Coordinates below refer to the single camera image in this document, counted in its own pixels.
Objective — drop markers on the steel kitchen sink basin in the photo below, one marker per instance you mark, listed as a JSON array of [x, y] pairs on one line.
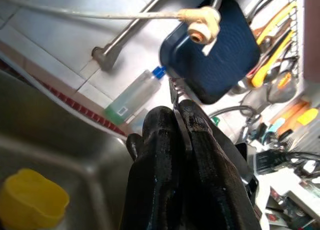
[[50, 140]]

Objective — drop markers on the metal faucet pipe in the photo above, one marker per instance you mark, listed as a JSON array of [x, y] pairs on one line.
[[112, 45]]

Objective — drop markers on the cream faucet head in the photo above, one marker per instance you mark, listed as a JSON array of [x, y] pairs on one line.
[[207, 22]]

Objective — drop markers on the yellow plastic bowl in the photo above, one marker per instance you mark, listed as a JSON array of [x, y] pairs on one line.
[[32, 197]]

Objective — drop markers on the black slotted spatula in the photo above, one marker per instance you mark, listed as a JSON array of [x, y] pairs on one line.
[[266, 160]]

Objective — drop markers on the clear bottle blue cap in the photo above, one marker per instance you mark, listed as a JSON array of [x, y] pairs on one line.
[[135, 95]]

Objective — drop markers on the navy blue plastic tray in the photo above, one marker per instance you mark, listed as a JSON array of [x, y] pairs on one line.
[[225, 65]]

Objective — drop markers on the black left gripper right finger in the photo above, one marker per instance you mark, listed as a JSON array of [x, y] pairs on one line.
[[215, 180]]

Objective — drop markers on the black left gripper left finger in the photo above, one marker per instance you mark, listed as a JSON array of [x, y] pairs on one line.
[[155, 177]]

